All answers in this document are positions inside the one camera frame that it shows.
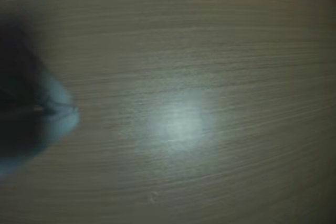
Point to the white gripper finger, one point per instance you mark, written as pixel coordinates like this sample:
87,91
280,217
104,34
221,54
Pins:
39,134
39,85

